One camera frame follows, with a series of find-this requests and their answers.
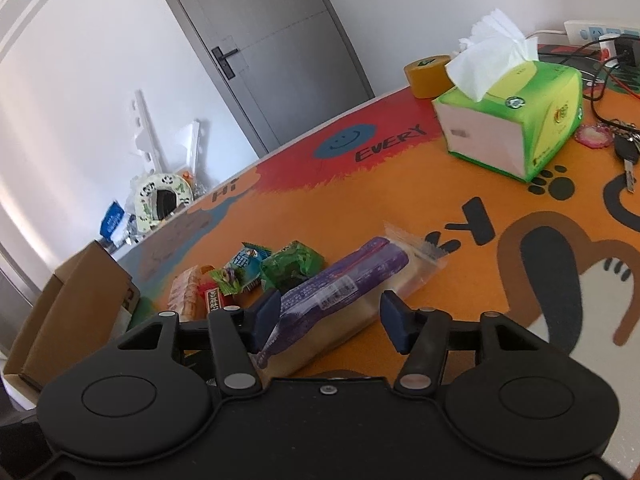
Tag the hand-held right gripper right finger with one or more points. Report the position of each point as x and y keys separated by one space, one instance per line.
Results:
x=395 y=317

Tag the green tissue box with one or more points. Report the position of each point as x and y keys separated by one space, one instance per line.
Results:
x=530 y=120

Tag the small green purple snack packet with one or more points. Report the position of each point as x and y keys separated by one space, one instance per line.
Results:
x=227 y=279

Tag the long white board with holes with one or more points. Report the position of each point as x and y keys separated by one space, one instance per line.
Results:
x=145 y=130

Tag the yellow tape roll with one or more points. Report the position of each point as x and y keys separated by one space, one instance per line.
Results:
x=425 y=77

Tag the black charger adapter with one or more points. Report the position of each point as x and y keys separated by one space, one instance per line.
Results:
x=625 y=52

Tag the brown cardboard box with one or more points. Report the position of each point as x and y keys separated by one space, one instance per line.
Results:
x=75 y=290

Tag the purple bread packet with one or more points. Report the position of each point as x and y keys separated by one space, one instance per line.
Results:
x=340 y=280

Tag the red snack packet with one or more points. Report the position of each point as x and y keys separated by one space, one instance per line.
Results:
x=216 y=302

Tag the blue plastic bag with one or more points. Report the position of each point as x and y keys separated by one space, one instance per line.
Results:
x=114 y=220

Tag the short white board with holes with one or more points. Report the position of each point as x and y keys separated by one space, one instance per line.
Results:
x=192 y=145

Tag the blue white snack packet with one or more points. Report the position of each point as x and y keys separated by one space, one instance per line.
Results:
x=249 y=262

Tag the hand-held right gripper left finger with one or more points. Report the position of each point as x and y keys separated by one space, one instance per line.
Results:
x=267 y=317

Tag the white power strip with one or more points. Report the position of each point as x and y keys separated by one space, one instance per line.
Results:
x=585 y=30

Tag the grey door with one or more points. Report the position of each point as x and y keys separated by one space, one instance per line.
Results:
x=280 y=35

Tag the bunch of keys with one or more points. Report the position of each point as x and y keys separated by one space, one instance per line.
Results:
x=625 y=152

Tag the clear biscuit packet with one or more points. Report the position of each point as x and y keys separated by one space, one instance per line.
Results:
x=187 y=295

